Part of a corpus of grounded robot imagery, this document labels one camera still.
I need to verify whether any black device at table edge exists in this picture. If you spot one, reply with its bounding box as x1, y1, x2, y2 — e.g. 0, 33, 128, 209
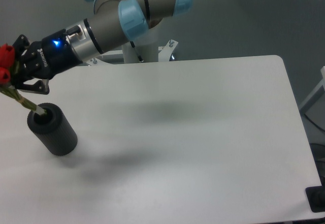
305, 186, 324, 213

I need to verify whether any white furniture frame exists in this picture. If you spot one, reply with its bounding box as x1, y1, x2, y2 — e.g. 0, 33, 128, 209
299, 67, 324, 115

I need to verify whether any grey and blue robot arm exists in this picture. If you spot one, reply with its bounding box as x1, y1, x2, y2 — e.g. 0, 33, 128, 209
10, 0, 192, 94

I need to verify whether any dark grey ribbed vase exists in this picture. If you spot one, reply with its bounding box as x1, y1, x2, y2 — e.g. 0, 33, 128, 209
27, 103, 78, 156

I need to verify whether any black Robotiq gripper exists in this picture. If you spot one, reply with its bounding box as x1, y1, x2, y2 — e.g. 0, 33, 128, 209
12, 29, 82, 94

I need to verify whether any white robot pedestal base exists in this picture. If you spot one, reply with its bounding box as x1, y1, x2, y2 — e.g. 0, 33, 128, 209
84, 20, 179, 66

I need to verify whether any red tulip bouquet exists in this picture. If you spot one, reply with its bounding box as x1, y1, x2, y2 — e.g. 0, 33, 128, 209
1, 44, 47, 116

